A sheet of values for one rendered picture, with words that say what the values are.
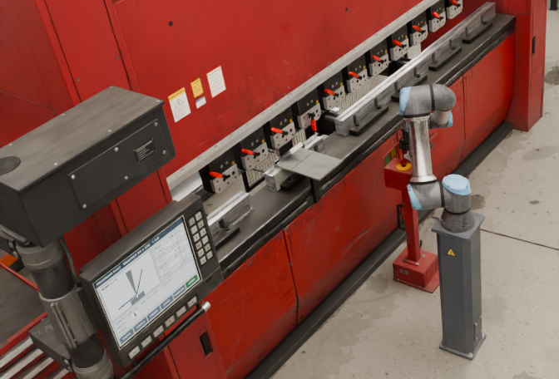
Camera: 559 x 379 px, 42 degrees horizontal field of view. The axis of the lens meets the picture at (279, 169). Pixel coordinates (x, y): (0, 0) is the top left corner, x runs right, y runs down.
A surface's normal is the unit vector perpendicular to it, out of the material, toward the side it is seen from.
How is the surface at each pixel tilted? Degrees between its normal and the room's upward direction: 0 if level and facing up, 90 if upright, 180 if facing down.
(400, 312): 0
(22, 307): 0
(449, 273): 90
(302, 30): 90
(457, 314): 90
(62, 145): 0
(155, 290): 90
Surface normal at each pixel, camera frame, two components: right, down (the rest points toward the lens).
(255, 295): 0.75, 0.25
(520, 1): -0.64, 0.50
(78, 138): -0.16, -0.83
